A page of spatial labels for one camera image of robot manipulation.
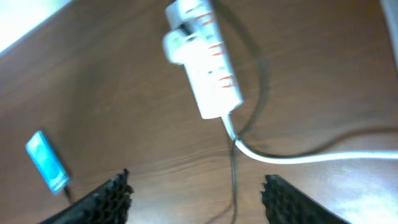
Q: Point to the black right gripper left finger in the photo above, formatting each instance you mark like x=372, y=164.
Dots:
x=107, y=204

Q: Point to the blue Galaxy smartphone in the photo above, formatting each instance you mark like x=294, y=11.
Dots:
x=46, y=161

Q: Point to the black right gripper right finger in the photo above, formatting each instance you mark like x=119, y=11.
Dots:
x=284, y=203

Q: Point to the white power strip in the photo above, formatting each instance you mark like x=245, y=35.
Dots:
x=211, y=76

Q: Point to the white charger plug adapter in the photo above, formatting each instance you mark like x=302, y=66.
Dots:
x=180, y=47

